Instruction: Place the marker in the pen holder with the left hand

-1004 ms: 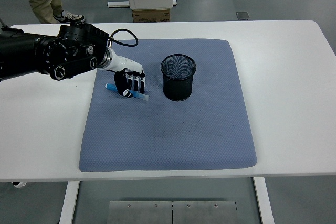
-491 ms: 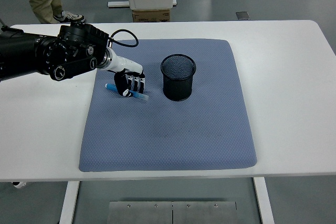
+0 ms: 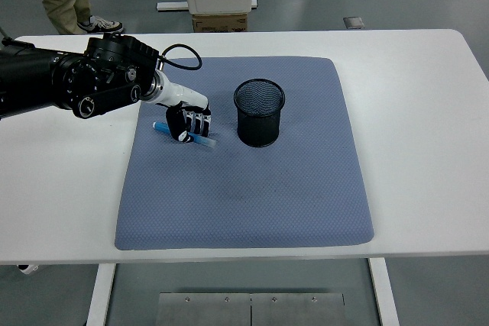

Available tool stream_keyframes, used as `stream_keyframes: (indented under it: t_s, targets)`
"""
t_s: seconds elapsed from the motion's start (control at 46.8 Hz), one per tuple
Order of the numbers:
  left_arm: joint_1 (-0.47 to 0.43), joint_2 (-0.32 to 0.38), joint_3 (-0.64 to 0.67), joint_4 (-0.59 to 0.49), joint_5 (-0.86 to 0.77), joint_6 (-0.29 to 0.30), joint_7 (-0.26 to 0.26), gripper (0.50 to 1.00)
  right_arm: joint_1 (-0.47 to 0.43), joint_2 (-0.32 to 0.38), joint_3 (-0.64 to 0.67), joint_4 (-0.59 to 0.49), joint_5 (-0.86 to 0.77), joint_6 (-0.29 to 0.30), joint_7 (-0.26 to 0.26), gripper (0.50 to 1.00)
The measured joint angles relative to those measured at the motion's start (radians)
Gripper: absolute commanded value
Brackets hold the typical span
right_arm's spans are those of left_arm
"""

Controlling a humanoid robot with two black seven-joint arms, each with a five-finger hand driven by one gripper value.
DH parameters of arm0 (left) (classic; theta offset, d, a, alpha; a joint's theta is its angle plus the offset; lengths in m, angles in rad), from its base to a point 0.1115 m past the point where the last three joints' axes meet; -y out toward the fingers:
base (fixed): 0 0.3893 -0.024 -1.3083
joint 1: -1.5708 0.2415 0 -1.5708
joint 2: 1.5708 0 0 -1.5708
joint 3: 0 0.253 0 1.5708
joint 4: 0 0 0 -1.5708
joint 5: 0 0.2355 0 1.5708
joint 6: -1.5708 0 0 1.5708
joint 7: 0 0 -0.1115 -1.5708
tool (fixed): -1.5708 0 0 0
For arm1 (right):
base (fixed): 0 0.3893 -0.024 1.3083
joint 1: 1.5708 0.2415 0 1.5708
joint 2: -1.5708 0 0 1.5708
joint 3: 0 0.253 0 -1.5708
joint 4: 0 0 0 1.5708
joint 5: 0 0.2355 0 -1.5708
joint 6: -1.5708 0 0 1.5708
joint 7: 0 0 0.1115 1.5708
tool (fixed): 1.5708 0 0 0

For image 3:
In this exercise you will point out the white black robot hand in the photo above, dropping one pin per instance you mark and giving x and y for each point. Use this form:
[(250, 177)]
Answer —
[(177, 91)]

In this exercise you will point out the blue marker with clear cap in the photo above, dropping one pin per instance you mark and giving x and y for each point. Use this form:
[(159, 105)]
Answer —
[(206, 142)]

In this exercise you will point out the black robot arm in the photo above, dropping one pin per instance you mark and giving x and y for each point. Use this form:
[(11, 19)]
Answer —
[(84, 78)]

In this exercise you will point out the black mesh pen holder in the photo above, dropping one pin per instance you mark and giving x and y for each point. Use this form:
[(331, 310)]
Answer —
[(260, 127)]

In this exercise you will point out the brown cardboard box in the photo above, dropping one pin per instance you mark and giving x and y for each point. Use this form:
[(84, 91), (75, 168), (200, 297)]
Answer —
[(219, 22)]

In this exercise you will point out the white floor bar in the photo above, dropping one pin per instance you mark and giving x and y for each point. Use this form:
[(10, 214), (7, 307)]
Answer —
[(172, 6)]

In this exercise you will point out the blue-grey textured mat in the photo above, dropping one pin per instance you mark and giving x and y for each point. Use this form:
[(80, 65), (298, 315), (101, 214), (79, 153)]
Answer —
[(244, 188)]

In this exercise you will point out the grey floor socket plate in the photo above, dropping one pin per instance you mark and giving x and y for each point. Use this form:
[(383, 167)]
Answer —
[(353, 23)]

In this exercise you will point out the white table leg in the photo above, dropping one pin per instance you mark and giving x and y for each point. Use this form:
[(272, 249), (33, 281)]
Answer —
[(100, 295), (384, 295)]

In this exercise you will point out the small white black object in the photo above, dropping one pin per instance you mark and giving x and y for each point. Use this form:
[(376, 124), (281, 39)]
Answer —
[(28, 269)]

